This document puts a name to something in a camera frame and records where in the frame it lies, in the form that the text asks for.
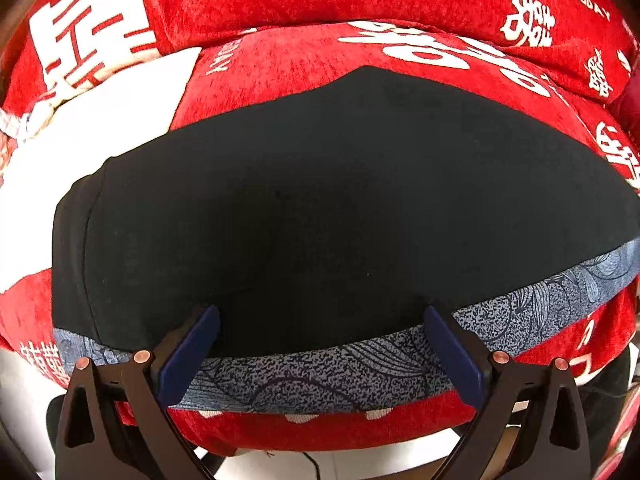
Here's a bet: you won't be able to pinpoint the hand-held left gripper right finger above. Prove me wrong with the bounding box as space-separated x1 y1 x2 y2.
422 302 593 480

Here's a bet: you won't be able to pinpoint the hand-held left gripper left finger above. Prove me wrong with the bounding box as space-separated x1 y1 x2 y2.
54 304 222 480

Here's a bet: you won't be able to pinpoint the black pants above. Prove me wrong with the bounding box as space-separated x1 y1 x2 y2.
51 65 640 361

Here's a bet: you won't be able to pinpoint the blue-grey patterned cloth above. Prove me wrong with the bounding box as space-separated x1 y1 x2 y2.
52 240 640 416

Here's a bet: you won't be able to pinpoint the white cloth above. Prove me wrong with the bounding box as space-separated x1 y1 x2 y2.
0 47 203 296

